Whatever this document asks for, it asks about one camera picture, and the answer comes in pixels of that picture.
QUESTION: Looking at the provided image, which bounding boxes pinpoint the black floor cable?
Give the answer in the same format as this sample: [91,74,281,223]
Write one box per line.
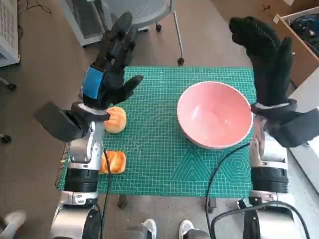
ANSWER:
[32,0,52,14]

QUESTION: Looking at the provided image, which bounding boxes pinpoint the person's foot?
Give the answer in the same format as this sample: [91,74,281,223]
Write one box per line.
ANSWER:
[0,210,27,239]

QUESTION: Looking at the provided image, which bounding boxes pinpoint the pink bowl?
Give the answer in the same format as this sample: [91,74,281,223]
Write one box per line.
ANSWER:
[176,81,254,150]

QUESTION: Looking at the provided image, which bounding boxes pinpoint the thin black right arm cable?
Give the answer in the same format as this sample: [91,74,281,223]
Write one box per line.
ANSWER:
[204,142,251,239]

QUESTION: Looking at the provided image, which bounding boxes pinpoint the grey left leg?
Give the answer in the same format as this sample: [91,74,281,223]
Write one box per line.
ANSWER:
[124,223,153,239]

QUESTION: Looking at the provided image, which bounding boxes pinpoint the white left shoe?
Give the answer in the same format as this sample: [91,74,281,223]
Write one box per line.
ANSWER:
[143,218,158,239]

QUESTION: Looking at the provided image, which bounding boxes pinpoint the black left hand blue tape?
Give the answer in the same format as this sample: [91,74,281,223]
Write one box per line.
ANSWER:
[81,11,145,110]

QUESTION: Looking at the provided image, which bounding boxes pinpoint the grey leg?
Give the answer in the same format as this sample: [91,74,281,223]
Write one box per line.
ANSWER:
[124,223,153,239]
[186,229,211,239]

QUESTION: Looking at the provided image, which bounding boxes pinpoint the round toy bread bun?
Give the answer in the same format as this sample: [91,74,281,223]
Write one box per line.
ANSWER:
[103,106,127,134]

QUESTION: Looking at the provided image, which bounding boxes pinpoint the black chair base with casters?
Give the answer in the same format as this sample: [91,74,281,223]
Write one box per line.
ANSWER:
[0,77,17,144]

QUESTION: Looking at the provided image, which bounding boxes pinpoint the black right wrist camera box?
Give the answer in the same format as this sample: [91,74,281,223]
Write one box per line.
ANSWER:
[268,108,319,148]

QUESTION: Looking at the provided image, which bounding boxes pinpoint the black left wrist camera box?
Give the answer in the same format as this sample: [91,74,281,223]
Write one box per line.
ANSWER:
[33,102,87,143]

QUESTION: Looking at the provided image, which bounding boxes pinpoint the grey mesh office chair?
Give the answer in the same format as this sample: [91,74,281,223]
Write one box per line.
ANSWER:
[94,0,186,64]

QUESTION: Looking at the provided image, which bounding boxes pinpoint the wooden crate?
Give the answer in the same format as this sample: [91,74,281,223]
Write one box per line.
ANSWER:
[274,6,319,87]

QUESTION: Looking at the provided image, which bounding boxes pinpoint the grey right leg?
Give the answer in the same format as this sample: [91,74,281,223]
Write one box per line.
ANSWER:
[186,229,211,239]

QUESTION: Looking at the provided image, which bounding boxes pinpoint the white right shoe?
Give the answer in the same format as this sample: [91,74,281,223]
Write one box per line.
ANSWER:
[179,220,195,237]

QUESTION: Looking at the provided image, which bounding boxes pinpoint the white perforated case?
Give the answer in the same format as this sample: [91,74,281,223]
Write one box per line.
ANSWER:
[0,0,21,68]

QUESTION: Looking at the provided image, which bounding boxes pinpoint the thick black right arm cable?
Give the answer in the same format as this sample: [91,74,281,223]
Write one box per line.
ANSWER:
[211,201,311,239]

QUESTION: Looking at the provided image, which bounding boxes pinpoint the white shoe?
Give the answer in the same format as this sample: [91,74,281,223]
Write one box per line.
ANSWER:
[143,218,158,239]
[179,220,195,237]

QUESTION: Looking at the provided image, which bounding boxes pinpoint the black gloved right hand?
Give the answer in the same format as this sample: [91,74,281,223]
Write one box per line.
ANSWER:
[228,16,294,106]

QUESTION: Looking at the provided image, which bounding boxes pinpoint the bundle of blue black cables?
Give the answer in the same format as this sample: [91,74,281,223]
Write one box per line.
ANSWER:
[291,14,319,58]

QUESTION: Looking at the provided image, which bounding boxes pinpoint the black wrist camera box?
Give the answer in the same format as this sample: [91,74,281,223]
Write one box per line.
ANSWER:
[33,102,87,143]
[268,108,319,148]

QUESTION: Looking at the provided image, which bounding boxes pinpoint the green cutting mat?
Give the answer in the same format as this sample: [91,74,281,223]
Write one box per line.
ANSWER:
[58,66,258,198]

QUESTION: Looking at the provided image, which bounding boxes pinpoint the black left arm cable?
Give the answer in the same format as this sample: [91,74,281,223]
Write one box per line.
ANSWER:
[93,149,112,239]

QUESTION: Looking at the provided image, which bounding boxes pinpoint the oblong toy bread loaf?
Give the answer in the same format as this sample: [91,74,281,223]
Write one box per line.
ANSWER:
[99,150,127,175]

